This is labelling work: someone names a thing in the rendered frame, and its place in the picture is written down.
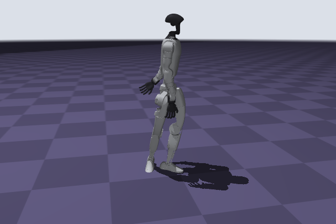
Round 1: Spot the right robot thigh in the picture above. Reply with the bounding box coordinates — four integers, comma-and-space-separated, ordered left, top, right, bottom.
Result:
153, 91, 169, 138

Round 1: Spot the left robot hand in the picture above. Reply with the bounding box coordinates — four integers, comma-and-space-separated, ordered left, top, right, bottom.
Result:
139, 79, 160, 95

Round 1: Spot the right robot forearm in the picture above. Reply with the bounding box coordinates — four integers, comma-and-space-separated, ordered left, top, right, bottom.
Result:
164, 70, 176, 101

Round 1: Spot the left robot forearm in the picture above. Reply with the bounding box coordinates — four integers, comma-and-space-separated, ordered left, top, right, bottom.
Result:
153, 66, 164, 83

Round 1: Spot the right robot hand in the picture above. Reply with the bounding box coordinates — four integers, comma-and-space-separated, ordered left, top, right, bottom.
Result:
165, 95, 178, 119

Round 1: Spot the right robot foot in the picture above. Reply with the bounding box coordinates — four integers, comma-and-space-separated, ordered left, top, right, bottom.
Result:
145, 156, 155, 173

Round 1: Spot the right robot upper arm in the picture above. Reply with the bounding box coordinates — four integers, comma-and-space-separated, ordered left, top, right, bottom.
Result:
162, 41, 174, 75

